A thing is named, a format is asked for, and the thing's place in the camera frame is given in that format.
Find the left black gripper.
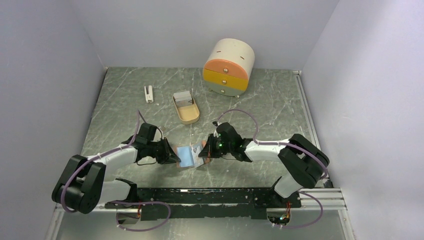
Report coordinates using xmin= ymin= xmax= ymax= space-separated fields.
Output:
xmin=146 ymin=137 xmax=181 ymax=165

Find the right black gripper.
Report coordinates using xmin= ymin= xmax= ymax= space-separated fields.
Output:
xmin=198 ymin=133 xmax=233 ymax=158

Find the pink card holder wallet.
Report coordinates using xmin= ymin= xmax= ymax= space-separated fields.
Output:
xmin=174 ymin=140 xmax=211 ymax=168

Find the stack of grey cards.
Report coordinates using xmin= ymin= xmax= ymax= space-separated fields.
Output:
xmin=173 ymin=90 xmax=194 ymax=106

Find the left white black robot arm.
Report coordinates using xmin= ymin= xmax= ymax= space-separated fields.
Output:
xmin=51 ymin=123 xmax=181 ymax=214

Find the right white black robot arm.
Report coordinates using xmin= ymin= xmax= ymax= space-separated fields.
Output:
xmin=198 ymin=122 xmax=330 ymax=207

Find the beige oval tray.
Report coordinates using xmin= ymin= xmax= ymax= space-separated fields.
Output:
xmin=172 ymin=93 xmax=200 ymax=125

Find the small white clip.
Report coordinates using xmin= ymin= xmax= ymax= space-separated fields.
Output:
xmin=144 ymin=85 xmax=154 ymax=103

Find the round three-drawer organizer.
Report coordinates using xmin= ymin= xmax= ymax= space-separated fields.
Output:
xmin=202 ymin=38 xmax=255 ymax=98

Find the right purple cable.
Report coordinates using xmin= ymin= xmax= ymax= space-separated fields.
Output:
xmin=213 ymin=109 xmax=329 ymax=230

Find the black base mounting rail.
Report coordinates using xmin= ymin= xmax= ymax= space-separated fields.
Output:
xmin=105 ymin=187 xmax=302 ymax=221

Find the aluminium frame rail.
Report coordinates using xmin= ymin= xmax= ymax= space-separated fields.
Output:
xmin=47 ymin=67 xmax=354 ymax=240

